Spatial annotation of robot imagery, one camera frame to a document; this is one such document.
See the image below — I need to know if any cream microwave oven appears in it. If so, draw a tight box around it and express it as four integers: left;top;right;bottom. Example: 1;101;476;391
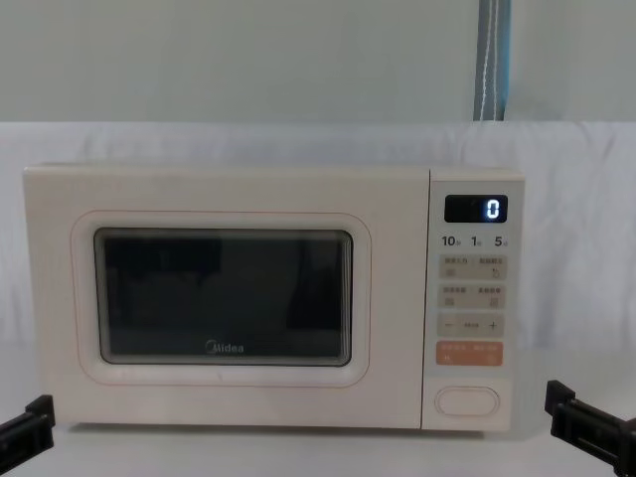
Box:
22;163;527;441

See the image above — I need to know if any white table cloth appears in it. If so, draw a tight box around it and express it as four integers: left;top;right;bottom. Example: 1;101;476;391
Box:
0;422;636;477

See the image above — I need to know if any grey striped post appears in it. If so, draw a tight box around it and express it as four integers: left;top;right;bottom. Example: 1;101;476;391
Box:
473;0;514;123

